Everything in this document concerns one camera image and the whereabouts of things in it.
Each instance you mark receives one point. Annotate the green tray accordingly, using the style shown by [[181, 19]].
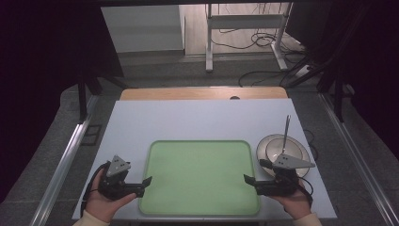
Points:
[[197, 175]]

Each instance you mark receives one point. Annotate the white metal desk frame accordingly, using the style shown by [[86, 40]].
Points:
[[244, 21]]

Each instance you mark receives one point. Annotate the person's right hand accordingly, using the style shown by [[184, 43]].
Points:
[[296, 205]]

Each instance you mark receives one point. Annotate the metal plate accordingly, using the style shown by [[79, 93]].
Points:
[[262, 150]]

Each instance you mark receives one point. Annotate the black metal stand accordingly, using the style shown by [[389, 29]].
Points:
[[338, 100], [83, 100]]

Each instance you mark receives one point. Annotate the wooden table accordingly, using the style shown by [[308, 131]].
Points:
[[194, 93]]

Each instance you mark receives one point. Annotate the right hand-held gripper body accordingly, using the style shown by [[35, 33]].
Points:
[[284, 185]]

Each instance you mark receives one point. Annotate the aluminium rail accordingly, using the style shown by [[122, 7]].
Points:
[[354, 157], [66, 163]]

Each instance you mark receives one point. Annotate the white table board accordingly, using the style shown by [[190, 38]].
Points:
[[194, 121]]

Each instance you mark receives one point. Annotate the dark floor socket frame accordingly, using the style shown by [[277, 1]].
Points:
[[91, 135]]

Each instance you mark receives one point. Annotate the white power strip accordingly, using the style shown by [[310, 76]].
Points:
[[303, 71]]

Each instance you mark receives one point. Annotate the white wall panel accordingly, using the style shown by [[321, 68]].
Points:
[[144, 28]]

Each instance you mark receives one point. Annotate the cream bowl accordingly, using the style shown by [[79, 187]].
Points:
[[291, 147]]

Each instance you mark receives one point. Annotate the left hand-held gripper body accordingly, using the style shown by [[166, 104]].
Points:
[[114, 188]]

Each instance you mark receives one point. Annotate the person's left hand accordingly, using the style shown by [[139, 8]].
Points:
[[100, 205]]

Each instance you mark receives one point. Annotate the metal fork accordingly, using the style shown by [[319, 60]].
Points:
[[286, 132]]

